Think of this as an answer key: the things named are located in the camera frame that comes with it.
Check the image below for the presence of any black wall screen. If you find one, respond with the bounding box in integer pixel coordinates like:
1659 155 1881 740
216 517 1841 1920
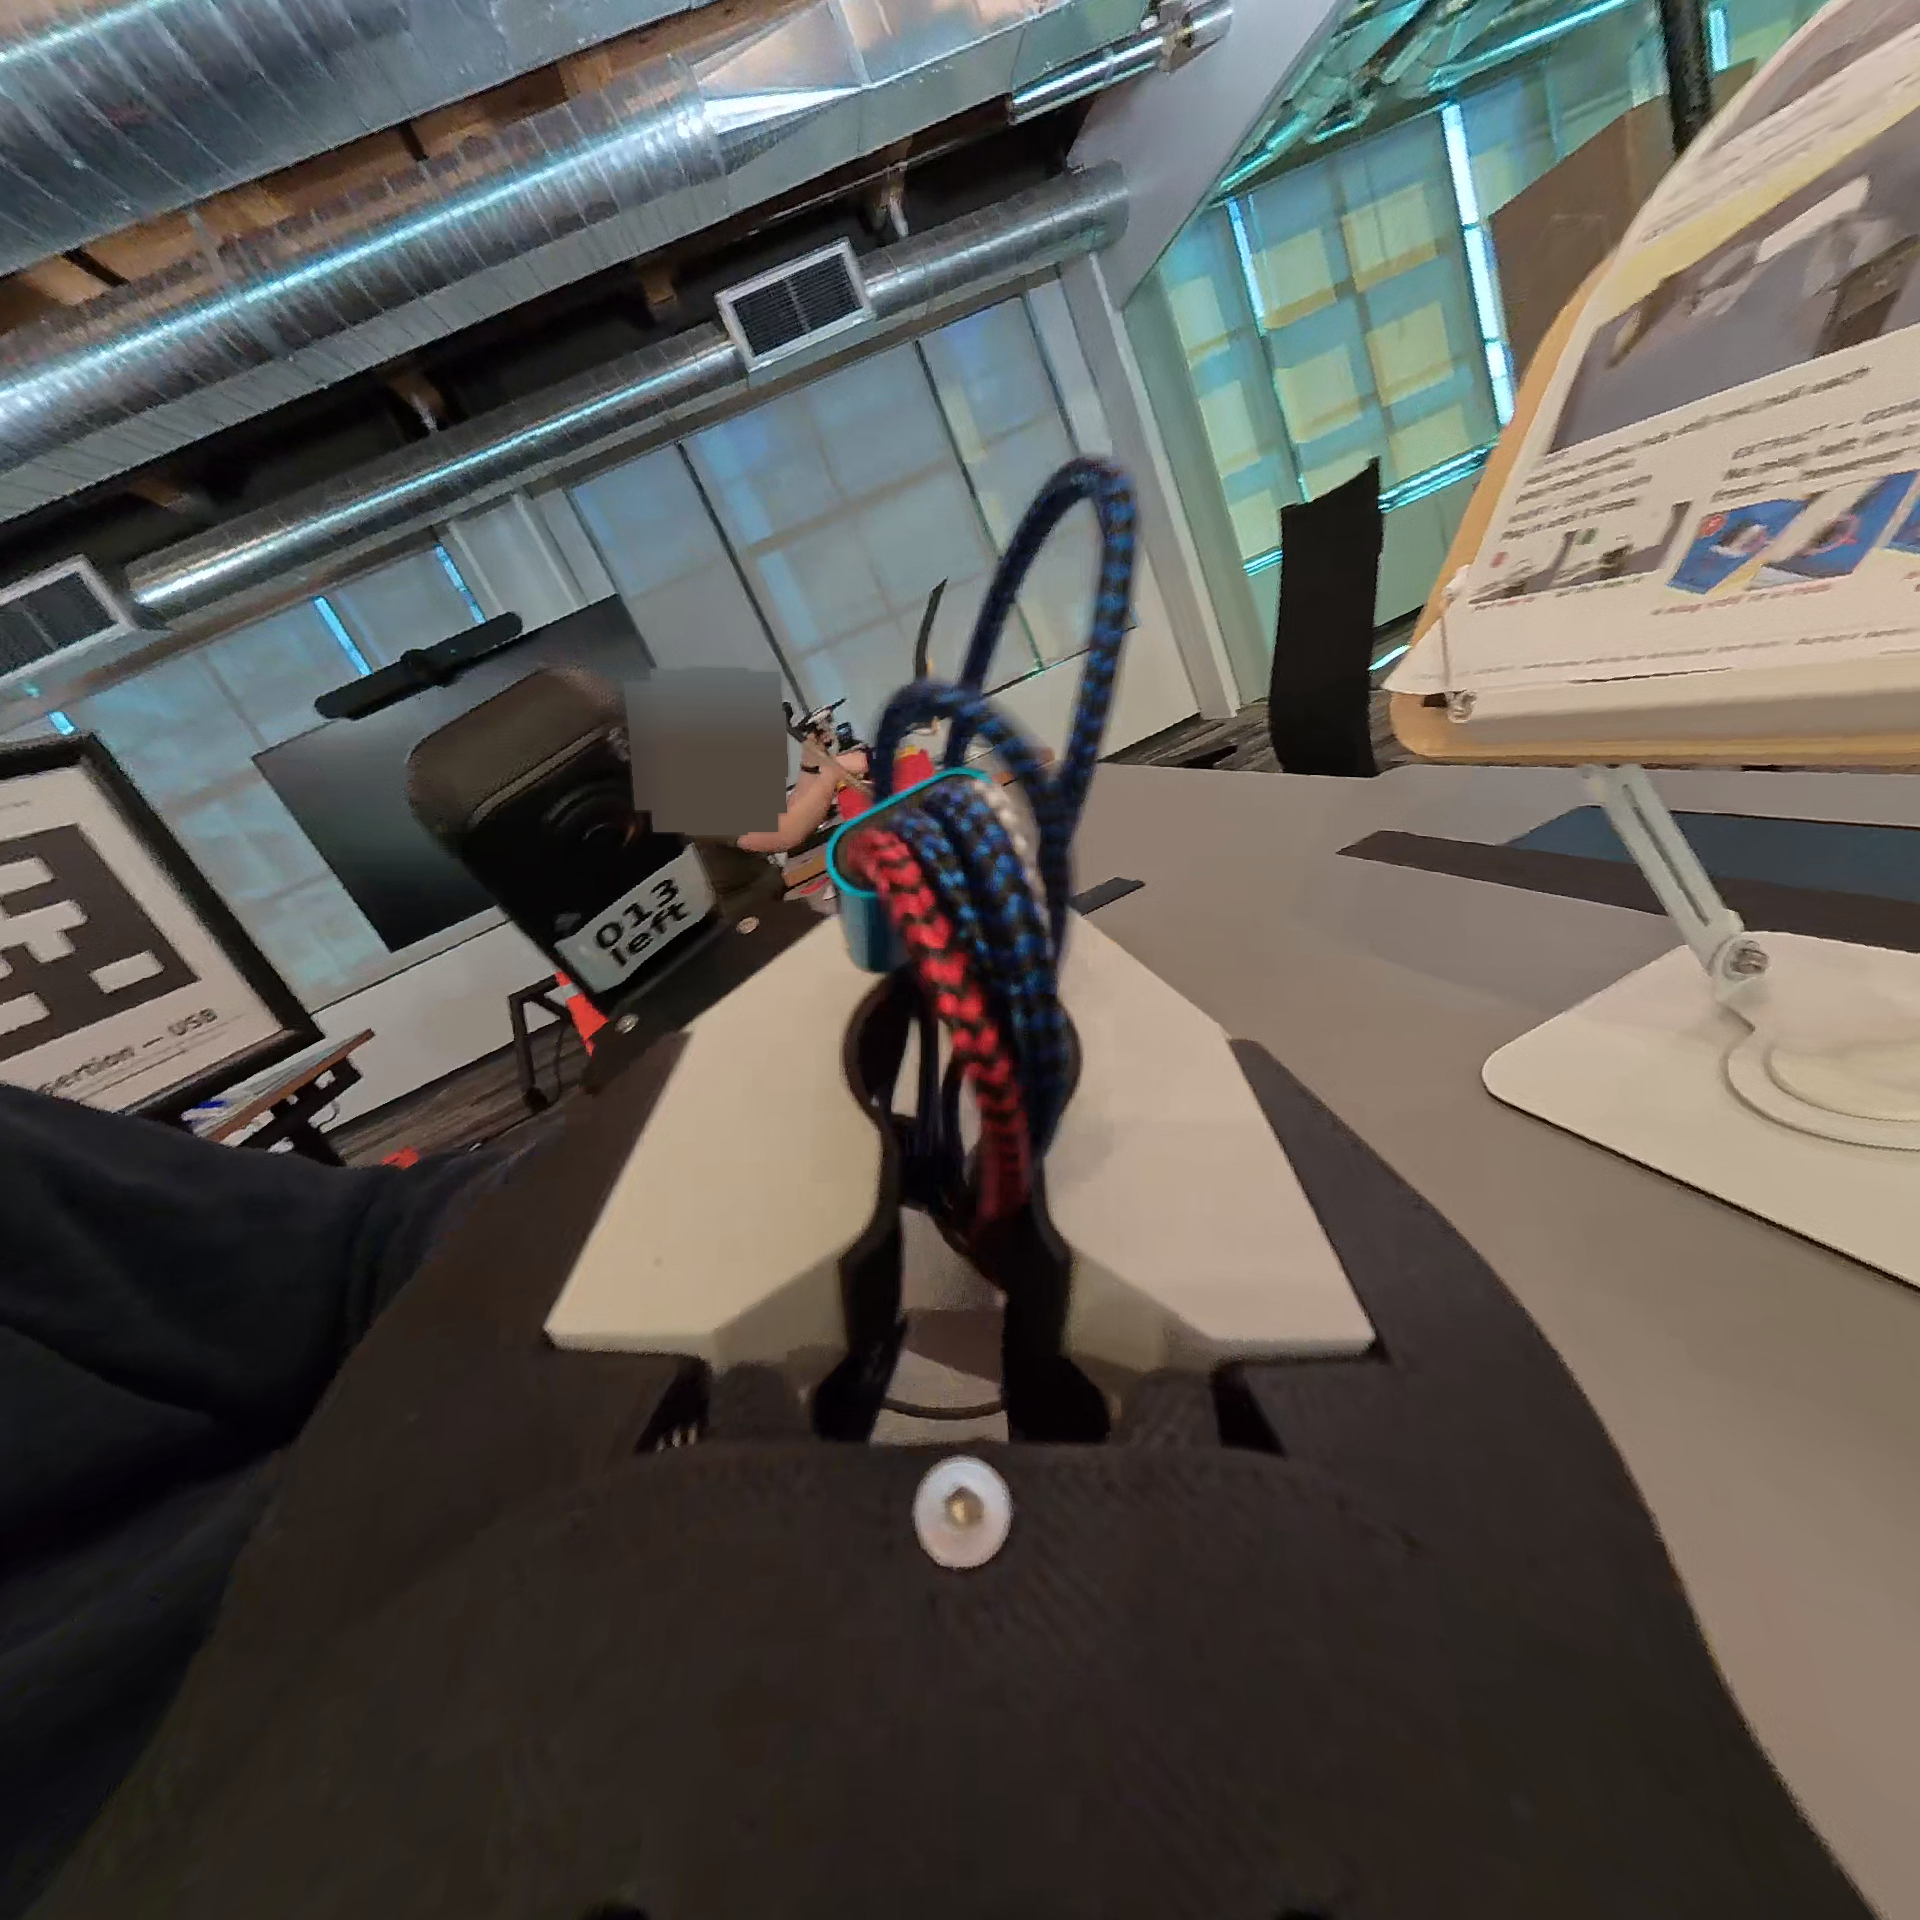
255 594 656 954

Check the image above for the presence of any black office chair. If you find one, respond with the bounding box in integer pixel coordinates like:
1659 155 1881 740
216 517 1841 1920
1265 460 1391 780

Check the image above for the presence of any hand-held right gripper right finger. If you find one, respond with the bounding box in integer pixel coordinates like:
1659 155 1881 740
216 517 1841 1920
1008 909 1382 1443

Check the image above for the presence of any printed instruction sheet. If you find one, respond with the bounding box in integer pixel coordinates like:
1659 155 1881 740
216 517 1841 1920
1411 0 1920 730

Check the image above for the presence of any person's left forearm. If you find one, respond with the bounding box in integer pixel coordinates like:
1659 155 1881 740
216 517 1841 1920
0 1080 587 1501

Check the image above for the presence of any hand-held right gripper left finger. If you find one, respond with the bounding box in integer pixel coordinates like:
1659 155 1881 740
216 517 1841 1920
544 916 902 1443

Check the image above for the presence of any blue braided usb cable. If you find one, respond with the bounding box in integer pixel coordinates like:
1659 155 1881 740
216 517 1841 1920
829 458 1148 1261

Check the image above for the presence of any dark red braided cable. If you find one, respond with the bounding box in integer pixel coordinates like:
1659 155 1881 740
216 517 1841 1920
854 787 1046 1226

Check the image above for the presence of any black video bar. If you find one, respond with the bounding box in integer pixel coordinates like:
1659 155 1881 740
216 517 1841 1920
316 615 520 723

